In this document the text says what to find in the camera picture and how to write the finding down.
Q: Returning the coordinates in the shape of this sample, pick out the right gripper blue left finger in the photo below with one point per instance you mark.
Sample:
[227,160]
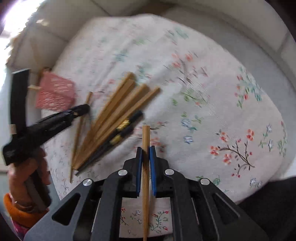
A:
[92,210]

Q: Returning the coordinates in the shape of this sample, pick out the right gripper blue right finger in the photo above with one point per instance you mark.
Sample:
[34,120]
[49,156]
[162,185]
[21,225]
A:
[199,209]

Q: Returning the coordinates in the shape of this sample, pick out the black gold-banded chopstick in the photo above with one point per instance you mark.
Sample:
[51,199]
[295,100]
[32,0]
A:
[130,121]
[109,144]

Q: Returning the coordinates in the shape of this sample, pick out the orange left sleeve forearm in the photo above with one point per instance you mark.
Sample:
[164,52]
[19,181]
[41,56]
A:
[25,219]

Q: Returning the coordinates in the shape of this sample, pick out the white lower kitchen cabinets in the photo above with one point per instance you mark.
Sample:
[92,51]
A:
[269,23]

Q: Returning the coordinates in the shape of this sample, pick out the person's left hand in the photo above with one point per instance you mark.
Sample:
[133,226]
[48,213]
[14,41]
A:
[19,173]

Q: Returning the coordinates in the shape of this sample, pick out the pink plastic utensil basket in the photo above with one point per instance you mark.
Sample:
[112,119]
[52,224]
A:
[56,93]

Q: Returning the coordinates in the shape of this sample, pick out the red floral clothing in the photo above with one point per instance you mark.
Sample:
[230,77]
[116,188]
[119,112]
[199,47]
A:
[20,230]

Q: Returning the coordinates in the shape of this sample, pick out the floral white tablecloth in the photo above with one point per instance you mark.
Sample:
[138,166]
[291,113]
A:
[211,119]

